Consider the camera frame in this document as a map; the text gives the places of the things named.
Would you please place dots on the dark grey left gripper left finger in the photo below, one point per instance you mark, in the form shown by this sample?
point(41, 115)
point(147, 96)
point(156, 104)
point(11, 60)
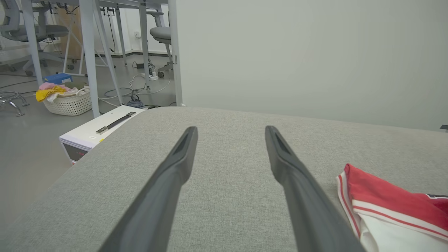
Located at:
point(164, 196)

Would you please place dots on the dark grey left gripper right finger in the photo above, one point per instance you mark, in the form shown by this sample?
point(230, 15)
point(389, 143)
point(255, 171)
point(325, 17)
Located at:
point(301, 196)

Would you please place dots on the red white basketball jersey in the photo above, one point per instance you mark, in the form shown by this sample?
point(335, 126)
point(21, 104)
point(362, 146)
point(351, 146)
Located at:
point(395, 210)

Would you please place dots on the white box appliance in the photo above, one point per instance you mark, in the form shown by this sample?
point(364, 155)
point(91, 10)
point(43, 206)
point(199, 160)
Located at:
point(94, 134)

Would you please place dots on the small white power strip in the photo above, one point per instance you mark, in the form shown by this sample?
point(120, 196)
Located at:
point(150, 76)

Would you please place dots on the white woven laundry basket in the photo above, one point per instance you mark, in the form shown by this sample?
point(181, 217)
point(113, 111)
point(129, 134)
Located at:
point(70, 103)

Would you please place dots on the white partition panel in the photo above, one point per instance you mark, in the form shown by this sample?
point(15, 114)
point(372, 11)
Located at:
point(297, 52)

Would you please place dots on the yellow cloth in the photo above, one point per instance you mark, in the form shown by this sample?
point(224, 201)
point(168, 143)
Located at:
point(49, 93)

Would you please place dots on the blue box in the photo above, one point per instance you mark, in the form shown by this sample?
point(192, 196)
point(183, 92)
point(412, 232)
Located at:
point(57, 78)

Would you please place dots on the pink cloth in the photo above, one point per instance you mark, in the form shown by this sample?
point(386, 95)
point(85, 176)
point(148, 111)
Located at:
point(49, 85)

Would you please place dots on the white metal desk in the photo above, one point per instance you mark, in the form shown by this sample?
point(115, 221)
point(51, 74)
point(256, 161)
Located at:
point(89, 52)

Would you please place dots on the grey padded office chair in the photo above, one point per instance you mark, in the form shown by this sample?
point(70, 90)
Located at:
point(161, 33)

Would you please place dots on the chrome chair base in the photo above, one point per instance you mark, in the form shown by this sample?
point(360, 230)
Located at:
point(12, 101)

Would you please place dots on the brown wooden board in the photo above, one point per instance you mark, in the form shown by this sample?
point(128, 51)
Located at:
point(70, 35)

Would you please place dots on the grey mesh office chair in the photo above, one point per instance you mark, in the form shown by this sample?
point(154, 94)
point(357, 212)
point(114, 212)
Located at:
point(21, 31)

